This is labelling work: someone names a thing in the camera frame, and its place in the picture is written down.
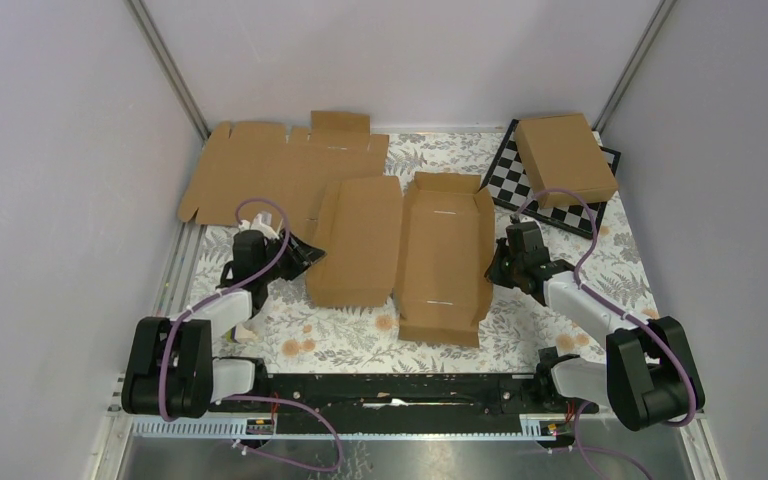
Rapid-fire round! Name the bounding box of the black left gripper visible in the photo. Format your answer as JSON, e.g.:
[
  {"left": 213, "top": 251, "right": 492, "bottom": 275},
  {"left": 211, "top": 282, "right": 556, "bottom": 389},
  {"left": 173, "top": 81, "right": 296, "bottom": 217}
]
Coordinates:
[{"left": 258, "top": 228, "right": 324, "bottom": 282}]

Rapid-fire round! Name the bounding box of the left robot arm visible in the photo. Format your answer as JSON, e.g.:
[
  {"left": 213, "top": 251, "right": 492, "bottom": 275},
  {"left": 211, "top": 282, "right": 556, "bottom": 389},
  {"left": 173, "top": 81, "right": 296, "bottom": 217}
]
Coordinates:
[{"left": 121, "top": 229, "right": 326, "bottom": 421}]

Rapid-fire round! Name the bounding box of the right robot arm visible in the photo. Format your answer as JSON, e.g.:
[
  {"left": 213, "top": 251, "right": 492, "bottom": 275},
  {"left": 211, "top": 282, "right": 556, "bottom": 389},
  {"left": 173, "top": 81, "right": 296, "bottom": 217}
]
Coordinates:
[{"left": 485, "top": 216, "right": 705, "bottom": 431}]

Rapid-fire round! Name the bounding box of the closed brown cardboard box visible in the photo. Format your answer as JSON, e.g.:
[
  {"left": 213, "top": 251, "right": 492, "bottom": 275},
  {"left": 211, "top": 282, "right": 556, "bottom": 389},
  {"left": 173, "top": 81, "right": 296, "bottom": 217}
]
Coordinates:
[{"left": 514, "top": 113, "right": 618, "bottom": 209}]

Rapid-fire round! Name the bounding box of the floral patterned table mat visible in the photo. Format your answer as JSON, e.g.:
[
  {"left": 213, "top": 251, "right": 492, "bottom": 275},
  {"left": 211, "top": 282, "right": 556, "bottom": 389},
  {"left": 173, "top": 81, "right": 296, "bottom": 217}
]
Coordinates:
[{"left": 163, "top": 128, "right": 679, "bottom": 374}]

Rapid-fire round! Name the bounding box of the black white chessboard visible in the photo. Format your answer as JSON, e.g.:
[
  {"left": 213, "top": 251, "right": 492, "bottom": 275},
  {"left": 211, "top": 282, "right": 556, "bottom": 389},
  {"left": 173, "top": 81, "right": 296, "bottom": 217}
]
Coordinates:
[{"left": 481, "top": 119, "right": 622, "bottom": 241}]

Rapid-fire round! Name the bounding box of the flat cardboard sheet stack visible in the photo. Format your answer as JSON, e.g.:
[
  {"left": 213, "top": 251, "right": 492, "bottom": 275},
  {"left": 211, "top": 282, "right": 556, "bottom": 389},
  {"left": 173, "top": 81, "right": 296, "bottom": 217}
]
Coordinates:
[{"left": 177, "top": 110, "right": 390, "bottom": 231}]

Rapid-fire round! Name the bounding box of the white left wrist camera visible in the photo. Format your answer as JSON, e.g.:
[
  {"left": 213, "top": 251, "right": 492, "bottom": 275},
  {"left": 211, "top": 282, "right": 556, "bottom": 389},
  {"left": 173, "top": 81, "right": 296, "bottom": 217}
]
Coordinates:
[{"left": 238, "top": 211, "right": 279, "bottom": 239}]

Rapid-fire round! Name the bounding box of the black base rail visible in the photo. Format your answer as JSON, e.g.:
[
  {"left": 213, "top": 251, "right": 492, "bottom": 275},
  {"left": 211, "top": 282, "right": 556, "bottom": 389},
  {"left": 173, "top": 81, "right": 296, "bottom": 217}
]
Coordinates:
[{"left": 213, "top": 373, "right": 582, "bottom": 437}]

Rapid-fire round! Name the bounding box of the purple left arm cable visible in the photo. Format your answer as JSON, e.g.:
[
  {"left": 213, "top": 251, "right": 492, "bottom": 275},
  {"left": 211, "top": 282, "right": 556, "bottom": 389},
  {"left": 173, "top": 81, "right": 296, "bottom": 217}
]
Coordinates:
[{"left": 158, "top": 197, "right": 344, "bottom": 473}]

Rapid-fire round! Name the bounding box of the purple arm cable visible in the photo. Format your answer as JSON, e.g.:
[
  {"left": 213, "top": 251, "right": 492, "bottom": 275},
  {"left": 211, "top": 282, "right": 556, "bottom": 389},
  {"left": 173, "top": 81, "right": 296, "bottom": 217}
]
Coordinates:
[
  {"left": 513, "top": 188, "right": 698, "bottom": 480},
  {"left": 158, "top": 197, "right": 344, "bottom": 473}
]

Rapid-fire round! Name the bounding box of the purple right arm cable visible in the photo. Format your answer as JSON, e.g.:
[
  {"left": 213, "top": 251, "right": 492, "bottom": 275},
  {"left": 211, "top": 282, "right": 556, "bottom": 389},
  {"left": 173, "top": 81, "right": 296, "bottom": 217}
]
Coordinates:
[{"left": 513, "top": 188, "right": 698, "bottom": 480}]

